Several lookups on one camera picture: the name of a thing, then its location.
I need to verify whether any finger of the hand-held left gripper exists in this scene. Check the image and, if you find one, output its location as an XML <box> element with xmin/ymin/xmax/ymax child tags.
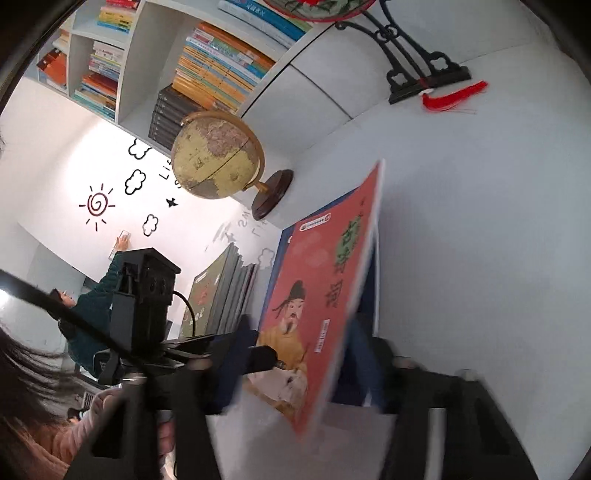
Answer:
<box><xmin>247</xmin><ymin>346</ymin><xmax>281</xmax><ymax>374</ymax></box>

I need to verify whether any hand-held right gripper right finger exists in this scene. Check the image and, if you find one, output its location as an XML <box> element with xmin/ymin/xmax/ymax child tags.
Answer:
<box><xmin>338</xmin><ymin>322</ymin><xmax>537</xmax><ymax>480</ymax></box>

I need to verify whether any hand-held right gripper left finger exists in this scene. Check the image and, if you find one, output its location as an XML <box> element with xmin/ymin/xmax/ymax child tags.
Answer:
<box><xmin>62</xmin><ymin>316</ymin><xmax>259</xmax><ymax>480</ymax></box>

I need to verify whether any stack of picture books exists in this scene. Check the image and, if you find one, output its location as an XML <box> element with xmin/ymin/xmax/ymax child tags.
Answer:
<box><xmin>179</xmin><ymin>242</ymin><xmax>259</xmax><ymax>340</ymax></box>

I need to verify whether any orange-red ancient poet book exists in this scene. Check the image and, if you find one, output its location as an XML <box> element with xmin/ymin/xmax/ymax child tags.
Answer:
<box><xmin>242</xmin><ymin>159</ymin><xmax>386</xmax><ymax>439</ymax></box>

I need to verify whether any person's left forearm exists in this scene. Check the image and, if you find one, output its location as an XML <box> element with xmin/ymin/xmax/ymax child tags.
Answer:
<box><xmin>46</xmin><ymin>385</ymin><xmax>127</xmax><ymax>480</ymax></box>

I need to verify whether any stack of colourful shelved books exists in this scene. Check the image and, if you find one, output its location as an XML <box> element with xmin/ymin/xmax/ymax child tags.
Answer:
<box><xmin>74</xmin><ymin>41</ymin><xmax>126</xmax><ymax>121</ymax></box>
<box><xmin>96</xmin><ymin>0</ymin><xmax>141</xmax><ymax>35</ymax></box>

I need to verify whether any stack of orange shelved books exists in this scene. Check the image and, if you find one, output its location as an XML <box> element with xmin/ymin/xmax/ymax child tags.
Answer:
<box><xmin>36</xmin><ymin>46</ymin><xmax>70</xmax><ymax>90</ymax></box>

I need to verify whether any person's left hand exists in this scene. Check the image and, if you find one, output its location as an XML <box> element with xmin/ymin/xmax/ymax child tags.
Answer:
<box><xmin>157</xmin><ymin>413</ymin><xmax>178</xmax><ymax>455</ymax></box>

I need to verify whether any royal blue book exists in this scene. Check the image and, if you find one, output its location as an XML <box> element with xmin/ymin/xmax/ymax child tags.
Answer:
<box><xmin>256</xmin><ymin>222</ymin><xmax>384</xmax><ymax>333</ymax></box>

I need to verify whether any person's dark hair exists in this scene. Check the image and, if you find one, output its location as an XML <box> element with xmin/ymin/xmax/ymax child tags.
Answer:
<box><xmin>0</xmin><ymin>323</ymin><xmax>93</xmax><ymax>462</ymax></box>

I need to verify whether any beige desk globe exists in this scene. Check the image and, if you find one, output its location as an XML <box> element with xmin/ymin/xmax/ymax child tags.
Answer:
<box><xmin>171</xmin><ymin>110</ymin><xmax>294</xmax><ymax>221</ymax></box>

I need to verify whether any row of dark grey volumes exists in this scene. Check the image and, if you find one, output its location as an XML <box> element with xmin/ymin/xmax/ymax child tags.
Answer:
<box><xmin>148</xmin><ymin>87</ymin><xmax>204</xmax><ymax>151</ymax></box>

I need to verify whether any white cabinet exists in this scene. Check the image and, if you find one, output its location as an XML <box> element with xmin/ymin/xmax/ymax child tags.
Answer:
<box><xmin>238</xmin><ymin>18</ymin><xmax>462</xmax><ymax>185</ymax></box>

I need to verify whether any white bookshelf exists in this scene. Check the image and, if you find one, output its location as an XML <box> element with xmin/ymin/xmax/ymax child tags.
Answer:
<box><xmin>34</xmin><ymin>0</ymin><xmax>333</xmax><ymax>158</ymax></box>

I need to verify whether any red tassel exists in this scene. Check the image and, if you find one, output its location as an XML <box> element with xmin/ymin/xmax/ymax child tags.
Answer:
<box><xmin>419</xmin><ymin>80</ymin><xmax>489</xmax><ymax>114</ymax></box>

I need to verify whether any black ornate fan stand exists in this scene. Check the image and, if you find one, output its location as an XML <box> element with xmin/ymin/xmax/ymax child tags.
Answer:
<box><xmin>333</xmin><ymin>0</ymin><xmax>472</xmax><ymax>105</ymax></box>

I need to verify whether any round red flower embroidery fan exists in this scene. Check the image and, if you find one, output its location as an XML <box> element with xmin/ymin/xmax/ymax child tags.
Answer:
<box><xmin>265</xmin><ymin>0</ymin><xmax>379</xmax><ymax>23</ymax></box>

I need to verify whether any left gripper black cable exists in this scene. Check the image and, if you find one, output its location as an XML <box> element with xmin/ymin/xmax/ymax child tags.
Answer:
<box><xmin>172</xmin><ymin>290</ymin><xmax>197</xmax><ymax>340</ymax></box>

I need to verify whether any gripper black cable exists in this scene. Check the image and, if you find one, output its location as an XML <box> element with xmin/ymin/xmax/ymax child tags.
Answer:
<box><xmin>0</xmin><ymin>268</ymin><xmax>158</xmax><ymax>379</ymax></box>
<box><xmin>172</xmin><ymin>290</ymin><xmax>197</xmax><ymax>340</ymax></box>

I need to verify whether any white wall switch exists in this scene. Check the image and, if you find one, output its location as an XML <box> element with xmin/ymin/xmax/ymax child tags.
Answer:
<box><xmin>111</xmin><ymin>229</ymin><xmax>132</xmax><ymax>259</ymax></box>

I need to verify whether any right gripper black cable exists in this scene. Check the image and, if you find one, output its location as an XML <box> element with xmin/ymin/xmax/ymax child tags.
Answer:
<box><xmin>0</xmin><ymin>268</ymin><xmax>158</xmax><ymax>379</ymax></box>

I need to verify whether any sun wall decal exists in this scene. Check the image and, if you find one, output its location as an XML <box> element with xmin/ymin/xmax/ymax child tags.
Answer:
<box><xmin>78</xmin><ymin>185</ymin><xmax>116</xmax><ymax>232</ymax></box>

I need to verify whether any lettering wall decal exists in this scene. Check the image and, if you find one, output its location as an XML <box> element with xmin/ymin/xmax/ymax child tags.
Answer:
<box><xmin>157</xmin><ymin>159</ymin><xmax>181</xmax><ymax>188</ymax></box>

